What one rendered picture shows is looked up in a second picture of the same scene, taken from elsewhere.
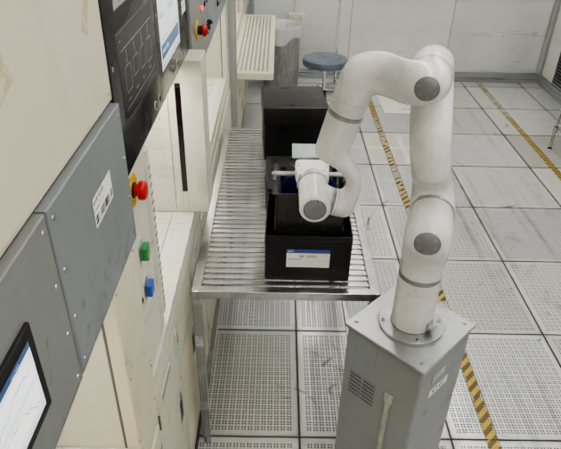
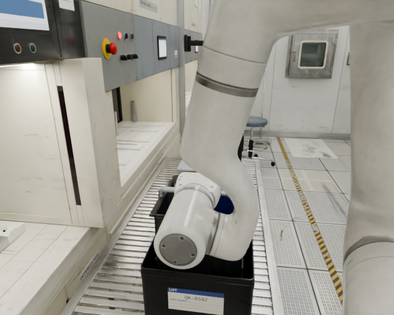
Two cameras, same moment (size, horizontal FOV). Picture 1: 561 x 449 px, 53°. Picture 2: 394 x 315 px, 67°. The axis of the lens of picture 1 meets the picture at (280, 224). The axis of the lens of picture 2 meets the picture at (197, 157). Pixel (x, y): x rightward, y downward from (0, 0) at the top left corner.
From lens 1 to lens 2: 1.04 m
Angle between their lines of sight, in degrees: 14
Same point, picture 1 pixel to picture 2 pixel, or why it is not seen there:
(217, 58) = (169, 108)
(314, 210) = (177, 251)
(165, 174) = (57, 185)
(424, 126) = (391, 89)
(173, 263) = (20, 297)
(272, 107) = not seen: hidden behind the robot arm
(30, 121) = not seen: outside the picture
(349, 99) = (226, 42)
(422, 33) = (317, 109)
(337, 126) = (209, 102)
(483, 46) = not seen: hidden behind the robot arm
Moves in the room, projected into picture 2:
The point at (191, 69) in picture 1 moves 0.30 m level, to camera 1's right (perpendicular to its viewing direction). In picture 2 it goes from (73, 69) to (182, 70)
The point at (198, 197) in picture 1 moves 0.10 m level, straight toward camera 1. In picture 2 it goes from (91, 212) to (80, 230)
